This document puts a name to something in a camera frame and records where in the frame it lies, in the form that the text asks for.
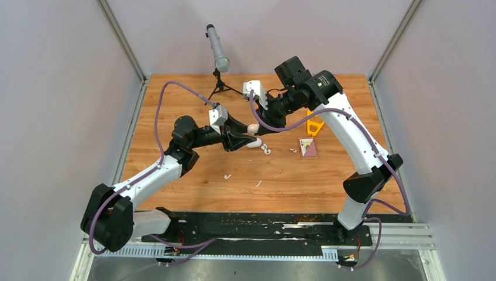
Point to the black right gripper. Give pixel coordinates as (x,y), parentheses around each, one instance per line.
(269,117)

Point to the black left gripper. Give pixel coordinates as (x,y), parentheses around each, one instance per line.
(233,137)

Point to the white gold-trimmed earbud case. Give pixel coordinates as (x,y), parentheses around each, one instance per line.
(253,128)

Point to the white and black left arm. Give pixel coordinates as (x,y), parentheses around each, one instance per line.
(111,218)

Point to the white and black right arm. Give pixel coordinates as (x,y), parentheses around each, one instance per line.
(322,94)

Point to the white oval earbud case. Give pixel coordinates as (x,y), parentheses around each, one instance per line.
(256,144)

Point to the black microphone tripod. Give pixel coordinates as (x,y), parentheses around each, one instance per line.
(220,85)

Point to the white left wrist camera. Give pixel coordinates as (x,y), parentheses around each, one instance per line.
(217,117)

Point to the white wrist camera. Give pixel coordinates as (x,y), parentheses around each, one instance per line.
(217,117)
(259,93)

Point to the yellow triangular plastic frame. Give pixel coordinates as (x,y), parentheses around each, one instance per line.
(314,125)

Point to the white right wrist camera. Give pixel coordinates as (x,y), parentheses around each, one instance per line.
(259,93)

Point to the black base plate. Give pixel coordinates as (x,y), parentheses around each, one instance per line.
(261,234)

